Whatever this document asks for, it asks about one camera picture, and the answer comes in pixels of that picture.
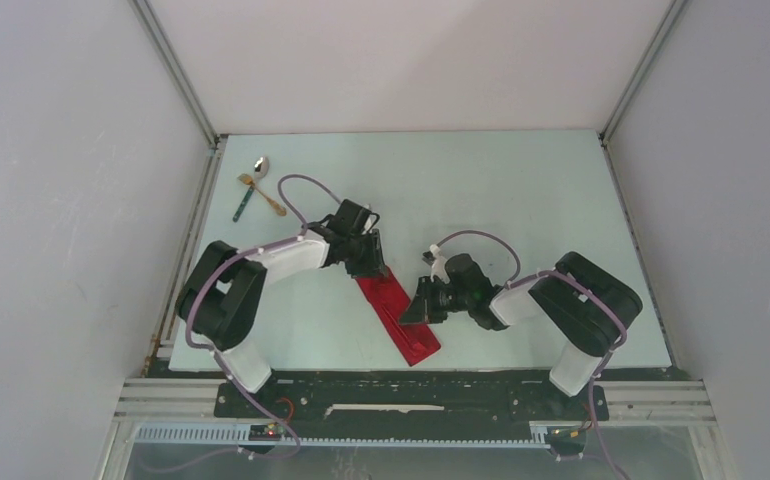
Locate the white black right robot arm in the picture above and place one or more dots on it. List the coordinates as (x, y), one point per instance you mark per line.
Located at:
(588, 305)

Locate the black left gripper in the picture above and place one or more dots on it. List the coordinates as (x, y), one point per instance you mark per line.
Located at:
(374, 264)

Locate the gold fork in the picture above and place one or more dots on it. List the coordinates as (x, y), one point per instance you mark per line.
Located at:
(279, 209)

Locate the right aluminium frame post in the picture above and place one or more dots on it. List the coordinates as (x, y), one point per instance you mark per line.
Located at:
(645, 64)

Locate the white slotted cable duct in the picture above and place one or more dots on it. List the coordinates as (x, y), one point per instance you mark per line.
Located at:
(233, 435)

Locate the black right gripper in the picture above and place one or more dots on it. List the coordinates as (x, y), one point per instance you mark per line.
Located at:
(423, 310)

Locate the red satin napkin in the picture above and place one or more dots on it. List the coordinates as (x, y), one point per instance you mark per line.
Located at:
(389, 300)

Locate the left aluminium frame post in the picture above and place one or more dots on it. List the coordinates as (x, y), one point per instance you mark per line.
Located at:
(160, 41)

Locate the silver spoon teal handle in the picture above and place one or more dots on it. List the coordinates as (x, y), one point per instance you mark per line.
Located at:
(260, 170)

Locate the aluminium frame post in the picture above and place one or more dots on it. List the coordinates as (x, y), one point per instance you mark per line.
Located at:
(160, 41)
(645, 64)

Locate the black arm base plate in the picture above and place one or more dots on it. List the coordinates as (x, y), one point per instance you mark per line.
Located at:
(502, 405)

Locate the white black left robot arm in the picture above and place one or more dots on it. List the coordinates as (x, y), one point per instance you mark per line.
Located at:
(220, 299)

